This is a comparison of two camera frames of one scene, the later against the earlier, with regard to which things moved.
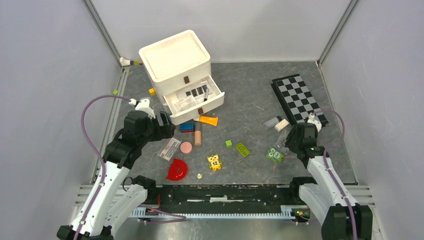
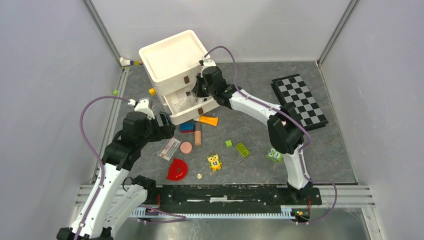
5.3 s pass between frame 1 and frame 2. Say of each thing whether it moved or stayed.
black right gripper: moved
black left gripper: stayed
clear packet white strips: stayed
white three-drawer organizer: stayed
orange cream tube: stayed
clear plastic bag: moved
